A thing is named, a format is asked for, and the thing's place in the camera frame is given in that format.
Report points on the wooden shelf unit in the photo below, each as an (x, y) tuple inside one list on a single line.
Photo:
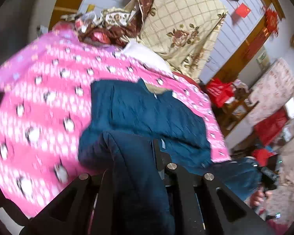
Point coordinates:
[(232, 114)]

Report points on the red paper wall decoration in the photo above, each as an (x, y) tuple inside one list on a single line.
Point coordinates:
[(242, 10)]

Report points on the floral covered sofa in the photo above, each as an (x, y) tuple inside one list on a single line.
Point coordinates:
[(271, 91)]

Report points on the white pillow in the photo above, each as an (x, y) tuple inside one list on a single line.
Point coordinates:
[(146, 56)]

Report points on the teal puffer jacket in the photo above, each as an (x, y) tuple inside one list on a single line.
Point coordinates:
[(127, 123)]

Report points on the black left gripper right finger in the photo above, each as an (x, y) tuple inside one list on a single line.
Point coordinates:
[(202, 204)]

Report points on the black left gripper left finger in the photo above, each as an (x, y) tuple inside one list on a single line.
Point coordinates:
[(85, 206)]

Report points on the red plastic bag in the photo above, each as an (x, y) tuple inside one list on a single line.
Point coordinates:
[(219, 92)]

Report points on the cream floral quilt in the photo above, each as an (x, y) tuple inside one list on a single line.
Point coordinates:
[(183, 32)]

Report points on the pink penguin bed cover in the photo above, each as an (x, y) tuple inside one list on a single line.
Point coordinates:
[(47, 105)]

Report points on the person's right hand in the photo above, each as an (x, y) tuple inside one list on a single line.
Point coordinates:
[(259, 197)]

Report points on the red bag on floor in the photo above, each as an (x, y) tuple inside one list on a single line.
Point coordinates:
[(268, 129)]

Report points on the brown floral bedding pile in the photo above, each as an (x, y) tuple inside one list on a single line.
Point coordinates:
[(114, 25)]

